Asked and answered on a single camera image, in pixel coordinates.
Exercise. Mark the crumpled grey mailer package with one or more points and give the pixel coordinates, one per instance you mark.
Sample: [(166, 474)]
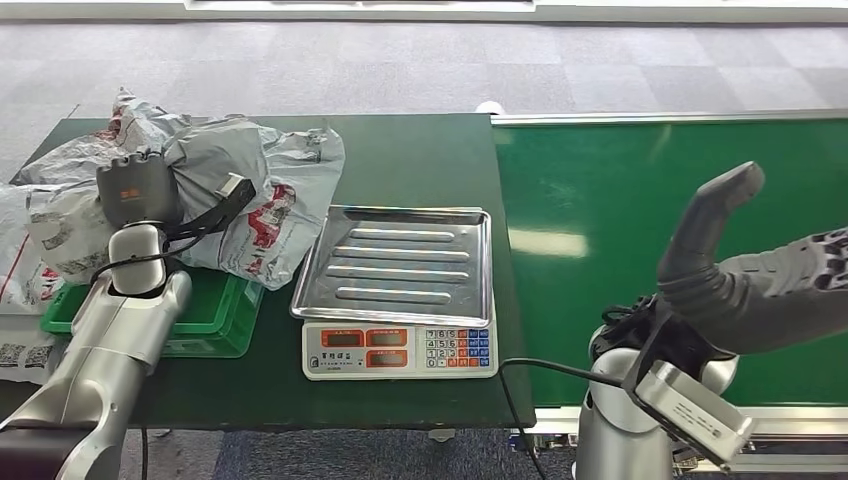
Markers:
[(66, 156)]

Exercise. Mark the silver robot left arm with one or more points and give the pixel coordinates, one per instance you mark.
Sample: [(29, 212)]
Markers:
[(106, 344)]

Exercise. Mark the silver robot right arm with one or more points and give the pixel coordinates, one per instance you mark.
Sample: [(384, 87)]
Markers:
[(609, 430)]

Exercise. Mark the grey plastic mailer package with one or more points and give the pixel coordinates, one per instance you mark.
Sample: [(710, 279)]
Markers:
[(205, 159)]

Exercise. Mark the steel scale tray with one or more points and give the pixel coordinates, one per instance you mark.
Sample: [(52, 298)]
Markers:
[(397, 265)]

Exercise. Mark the white QR-code mailer package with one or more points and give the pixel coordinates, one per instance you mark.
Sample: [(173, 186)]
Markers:
[(26, 358)]

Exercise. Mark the green plastic bin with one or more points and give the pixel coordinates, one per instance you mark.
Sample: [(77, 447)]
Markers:
[(212, 318)]

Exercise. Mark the pale table foot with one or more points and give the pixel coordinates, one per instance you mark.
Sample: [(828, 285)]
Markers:
[(441, 435)]

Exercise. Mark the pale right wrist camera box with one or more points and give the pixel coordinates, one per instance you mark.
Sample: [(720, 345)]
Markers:
[(696, 411)]

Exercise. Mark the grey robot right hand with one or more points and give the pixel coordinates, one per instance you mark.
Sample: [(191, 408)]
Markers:
[(762, 298)]

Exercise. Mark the white round cap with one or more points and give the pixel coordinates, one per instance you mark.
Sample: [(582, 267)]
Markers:
[(489, 107)]

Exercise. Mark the white red-print mailer package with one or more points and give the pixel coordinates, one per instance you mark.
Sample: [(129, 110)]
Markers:
[(13, 265)]

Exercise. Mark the white electronic scale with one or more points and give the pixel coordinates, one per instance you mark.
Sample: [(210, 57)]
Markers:
[(397, 354)]

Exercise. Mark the green conveyor belt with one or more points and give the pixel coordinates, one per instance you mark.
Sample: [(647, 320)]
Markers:
[(583, 199)]

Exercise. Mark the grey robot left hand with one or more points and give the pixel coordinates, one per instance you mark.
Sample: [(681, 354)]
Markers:
[(136, 189)]

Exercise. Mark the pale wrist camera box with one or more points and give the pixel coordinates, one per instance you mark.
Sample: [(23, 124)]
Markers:
[(696, 411), (232, 187)]

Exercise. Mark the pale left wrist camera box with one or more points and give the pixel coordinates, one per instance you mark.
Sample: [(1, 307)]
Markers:
[(232, 187)]

